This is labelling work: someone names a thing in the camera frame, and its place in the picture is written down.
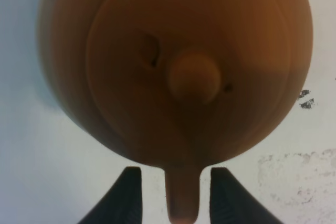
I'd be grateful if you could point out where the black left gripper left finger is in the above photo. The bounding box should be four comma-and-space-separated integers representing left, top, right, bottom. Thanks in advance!
79, 166, 143, 224

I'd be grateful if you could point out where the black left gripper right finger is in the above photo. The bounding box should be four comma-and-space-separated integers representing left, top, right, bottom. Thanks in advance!
209, 167, 281, 224

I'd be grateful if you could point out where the brown clay teapot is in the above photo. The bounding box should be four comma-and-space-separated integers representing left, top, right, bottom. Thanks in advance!
38, 0, 313, 223

